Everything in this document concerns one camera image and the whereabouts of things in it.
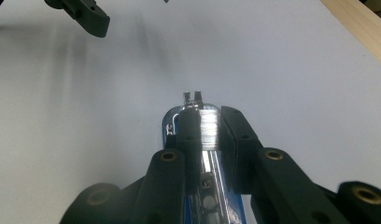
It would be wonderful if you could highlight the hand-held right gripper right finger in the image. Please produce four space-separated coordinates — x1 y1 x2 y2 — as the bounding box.
220 105 351 224

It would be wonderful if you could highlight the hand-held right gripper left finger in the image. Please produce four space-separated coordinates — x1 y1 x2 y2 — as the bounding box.
129 106 203 224

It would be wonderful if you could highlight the blue stapler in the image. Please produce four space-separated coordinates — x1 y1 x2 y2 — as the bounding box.
162 90 248 224

